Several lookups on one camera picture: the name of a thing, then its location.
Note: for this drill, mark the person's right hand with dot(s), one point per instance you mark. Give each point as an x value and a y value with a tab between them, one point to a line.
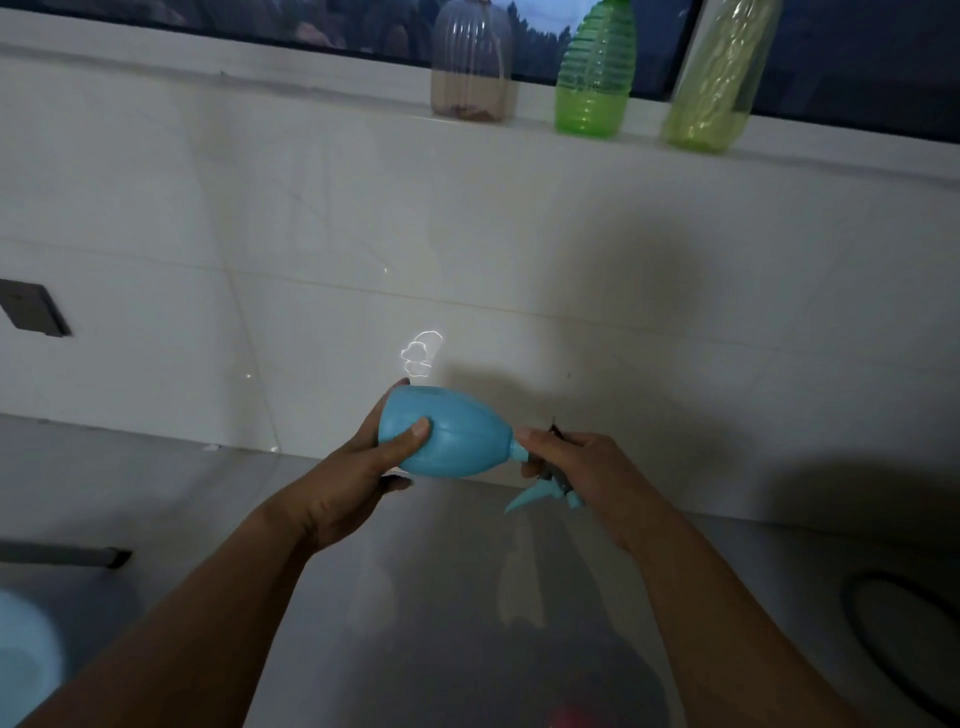
607	487

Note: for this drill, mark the person's left hand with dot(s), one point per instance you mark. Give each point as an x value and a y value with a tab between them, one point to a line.
337	495

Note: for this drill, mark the blue spray bottle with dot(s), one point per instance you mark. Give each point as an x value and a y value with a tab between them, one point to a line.
457	435

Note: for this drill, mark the green ribbed spray bottle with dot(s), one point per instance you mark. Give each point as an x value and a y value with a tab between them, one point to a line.
596	82

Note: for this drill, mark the yellow-green spray bottle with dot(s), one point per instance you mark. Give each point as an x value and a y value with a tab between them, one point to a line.
712	90

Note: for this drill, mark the clear bottle with orange sprayer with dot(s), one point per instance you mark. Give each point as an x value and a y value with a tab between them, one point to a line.
472	67

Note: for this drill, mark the person's right forearm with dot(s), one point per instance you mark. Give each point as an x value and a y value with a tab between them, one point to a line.
727	645

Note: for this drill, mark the person's left forearm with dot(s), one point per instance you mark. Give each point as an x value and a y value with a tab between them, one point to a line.
187	637

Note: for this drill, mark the grey metal bar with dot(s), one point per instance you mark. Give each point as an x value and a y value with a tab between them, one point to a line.
60	555

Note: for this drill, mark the blue plastic basin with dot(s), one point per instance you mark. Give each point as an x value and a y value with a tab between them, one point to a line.
26	660

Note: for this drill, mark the white framed window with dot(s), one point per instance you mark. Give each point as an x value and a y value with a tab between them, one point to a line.
862	60

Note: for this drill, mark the dark grey wall plate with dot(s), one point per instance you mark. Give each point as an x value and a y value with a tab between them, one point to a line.
30	307

